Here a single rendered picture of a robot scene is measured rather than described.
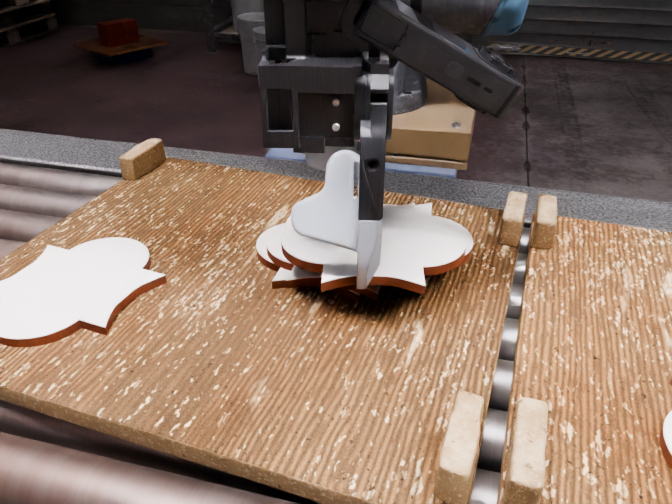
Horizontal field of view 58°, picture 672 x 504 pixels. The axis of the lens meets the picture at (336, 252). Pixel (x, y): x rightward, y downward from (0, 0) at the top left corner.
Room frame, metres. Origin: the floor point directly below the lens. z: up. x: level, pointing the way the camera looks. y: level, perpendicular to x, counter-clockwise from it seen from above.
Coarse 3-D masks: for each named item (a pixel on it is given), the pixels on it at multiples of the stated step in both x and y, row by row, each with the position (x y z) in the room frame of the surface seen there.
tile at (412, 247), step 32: (384, 224) 0.41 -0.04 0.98; (416, 224) 0.41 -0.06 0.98; (448, 224) 0.41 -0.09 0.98; (288, 256) 0.37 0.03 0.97; (320, 256) 0.36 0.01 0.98; (352, 256) 0.36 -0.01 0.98; (384, 256) 0.36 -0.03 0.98; (416, 256) 0.36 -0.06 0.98; (448, 256) 0.36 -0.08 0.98; (416, 288) 0.33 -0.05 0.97
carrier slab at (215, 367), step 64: (128, 192) 0.55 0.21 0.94; (192, 192) 0.55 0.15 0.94; (256, 192) 0.55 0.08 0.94; (384, 192) 0.55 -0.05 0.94; (192, 256) 0.43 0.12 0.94; (256, 256) 0.43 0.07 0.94; (512, 256) 0.43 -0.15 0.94; (128, 320) 0.34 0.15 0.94; (192, 320) 0.34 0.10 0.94; (256, 320) 0.34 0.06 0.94; (320, 320) 0.34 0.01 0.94; (384, 320) 0.34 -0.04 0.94; (448, 320) 0.34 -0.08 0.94; (0, 384) 0.28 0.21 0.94; (64, 384) 0.28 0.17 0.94; (128, 384) 0.28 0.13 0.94; (192, 384) 0.28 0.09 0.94; (256, 384) 0.28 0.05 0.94; (320, 384) 0.28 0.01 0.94; (384, 384) 0.28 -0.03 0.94; (448, 384) 0.28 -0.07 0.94; (192, 448) 0.23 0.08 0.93; (256, 448) 0.23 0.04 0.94; (320, 448) 0.23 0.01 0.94; (384, 448) 0.23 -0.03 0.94
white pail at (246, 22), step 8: (240, 16) 4.44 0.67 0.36; (248, 16) 4.51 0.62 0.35; (256, 16) 4.54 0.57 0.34; (240, 24) 4.33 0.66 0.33; (248, 24) 4.26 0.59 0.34; (256, 24) 4.26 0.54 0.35; (264, 24) 4.28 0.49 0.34; (240, 32) 4.35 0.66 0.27; (248, 32) 4.28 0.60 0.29; (248, 40) 4.28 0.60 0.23; (248, 48) 4.29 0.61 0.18; (248, 56) 4.29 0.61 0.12; (248, 64) 4.30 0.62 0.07; (256, 64) 4.27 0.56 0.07; (248, 72) 4.31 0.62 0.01; (256, 72) 4.28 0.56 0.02
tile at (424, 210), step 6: (384, 204) 0.46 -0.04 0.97; (420, 204) 0.46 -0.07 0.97; (426, 204) 0.46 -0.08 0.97; (420, 210) 0.45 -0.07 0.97; (426, 210) 0.45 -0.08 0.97; (426, 216) 0.44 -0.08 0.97; (432, 216) 0.44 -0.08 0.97; (450, 222) 0.43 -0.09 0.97; (456, 228) 0.42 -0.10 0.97; (462, 228) 0.42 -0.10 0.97; (468, 234) 0.41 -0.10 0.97; (468, 240) 0.40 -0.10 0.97; (468, 246) 0.39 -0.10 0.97; (468, 252) 0.38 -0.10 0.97; (468, 258) 0.38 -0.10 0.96; (462, 264) 0.38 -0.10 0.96
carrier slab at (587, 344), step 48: (576, 240) 0.45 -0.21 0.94; (624, 240) 0.45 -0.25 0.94; (528, 288) 0.38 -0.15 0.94; (576, 288) 0.38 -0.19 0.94; (624, 288) 0.38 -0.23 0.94; (528, 336) 0.32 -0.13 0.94; (576, 336) 0.32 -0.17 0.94; (624, 336) 0.32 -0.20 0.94; (528, 384) 0.28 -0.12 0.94; (576, 384) 0.28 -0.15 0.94; (624, 384) 0.28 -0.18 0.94; (576, 432) 0.24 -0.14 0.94; (624, 432) 0.24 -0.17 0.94; (576, 480) 0.21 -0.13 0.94; (624, 480) 0.21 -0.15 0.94
